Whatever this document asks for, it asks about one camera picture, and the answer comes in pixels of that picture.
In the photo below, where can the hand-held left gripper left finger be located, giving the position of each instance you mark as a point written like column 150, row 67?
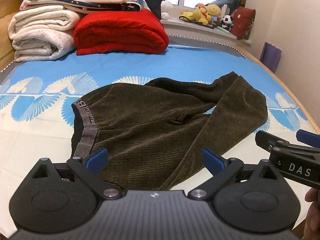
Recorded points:
column 96, row 160

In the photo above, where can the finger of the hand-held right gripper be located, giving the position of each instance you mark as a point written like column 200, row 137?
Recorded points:
column 265, row 140
column 307, row 137

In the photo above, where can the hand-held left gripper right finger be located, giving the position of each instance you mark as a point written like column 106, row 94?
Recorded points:
column 212, row 160

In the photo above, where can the person's right hand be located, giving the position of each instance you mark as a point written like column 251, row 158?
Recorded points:
column 312, row 212

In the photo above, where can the purple fabric bag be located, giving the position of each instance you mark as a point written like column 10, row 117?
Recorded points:
column 271, row 56

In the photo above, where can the blue white printed bed sheet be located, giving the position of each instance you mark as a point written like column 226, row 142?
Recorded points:
column 175, row 62

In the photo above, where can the red cushion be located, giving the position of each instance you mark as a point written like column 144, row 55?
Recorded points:
column 242, row 22

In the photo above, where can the panda plush toy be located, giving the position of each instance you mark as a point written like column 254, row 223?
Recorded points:
column 227, row 21

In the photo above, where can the white window sill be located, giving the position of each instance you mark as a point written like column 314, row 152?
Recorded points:
column 195, row 31

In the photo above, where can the red folded blanket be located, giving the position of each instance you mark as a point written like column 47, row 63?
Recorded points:
column 120, row 32

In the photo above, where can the large yellow bear plush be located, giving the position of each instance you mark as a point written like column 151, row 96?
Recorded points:
column 213, row 10

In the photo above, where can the cream folded quilt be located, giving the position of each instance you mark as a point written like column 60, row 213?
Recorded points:
column 37, row 30

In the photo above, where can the orange bear plush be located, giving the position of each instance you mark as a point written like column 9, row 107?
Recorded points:
column 200, row 10

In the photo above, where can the small yellow plush toy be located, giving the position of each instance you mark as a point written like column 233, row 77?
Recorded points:
column 188, row 15

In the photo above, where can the white and pink folded bedding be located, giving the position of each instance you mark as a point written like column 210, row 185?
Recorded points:
column 75, row 3

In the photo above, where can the white plush toy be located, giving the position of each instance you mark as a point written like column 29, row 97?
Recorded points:
column 166, row 6

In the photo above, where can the wooden bed frame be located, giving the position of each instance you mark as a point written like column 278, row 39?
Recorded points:
column 282, row 80

